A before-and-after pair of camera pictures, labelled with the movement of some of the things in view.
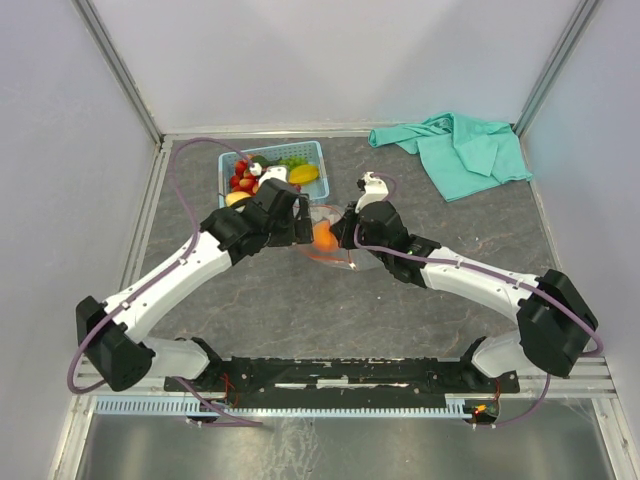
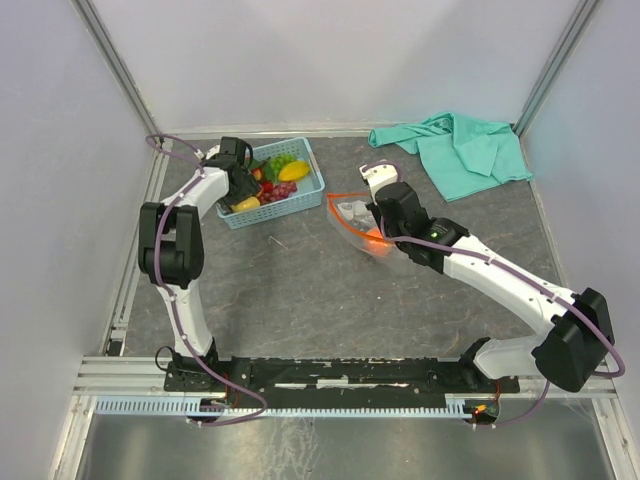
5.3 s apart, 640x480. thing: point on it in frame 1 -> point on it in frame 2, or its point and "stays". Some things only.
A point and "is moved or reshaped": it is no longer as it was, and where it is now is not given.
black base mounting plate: (343, 382) stays
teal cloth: (462, 158) stays
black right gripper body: (352, 218) -> (387, 229)
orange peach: (323, 238) is moved or reshaped
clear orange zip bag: (325, 246) is moved or reshaped
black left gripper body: (282, 233) -> (248, 188)
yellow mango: (303, 174) is moved or reshaped
